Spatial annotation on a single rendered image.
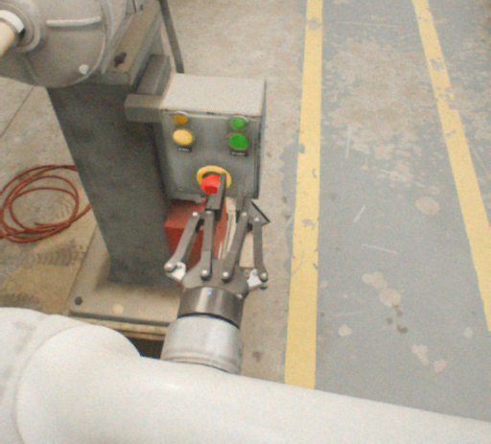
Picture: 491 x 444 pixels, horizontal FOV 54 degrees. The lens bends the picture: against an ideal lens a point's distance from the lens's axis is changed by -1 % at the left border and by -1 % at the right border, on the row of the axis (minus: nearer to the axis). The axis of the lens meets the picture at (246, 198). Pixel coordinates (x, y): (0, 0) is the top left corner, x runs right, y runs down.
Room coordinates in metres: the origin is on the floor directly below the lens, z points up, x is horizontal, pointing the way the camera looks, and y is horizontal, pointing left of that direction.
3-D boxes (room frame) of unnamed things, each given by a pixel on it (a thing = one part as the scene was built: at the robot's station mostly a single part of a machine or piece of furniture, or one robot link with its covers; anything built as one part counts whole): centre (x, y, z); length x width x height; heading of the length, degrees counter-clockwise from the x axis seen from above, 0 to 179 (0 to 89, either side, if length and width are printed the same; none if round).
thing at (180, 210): (0.85, 0.13, 0.49); 0.25 x 0.12 x 0.37; 174
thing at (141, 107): (0.70, 0.13, 1.02); 0.19 x 0.04 x 0.04; 84
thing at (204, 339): (0.22, 0.05, 1.07); 0.09 x 0.06 x 0.09; 83
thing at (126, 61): (0.87, 0.29, 1.11); 0.36 x 0.24 x 0.04; 174
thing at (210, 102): (0.69, 0.07, 0.99); 0.24 x 0.21 x 0.26; 174
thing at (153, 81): (0.79, 0.18, 1.02); 0.13 x 0.04 x 0.04; 174
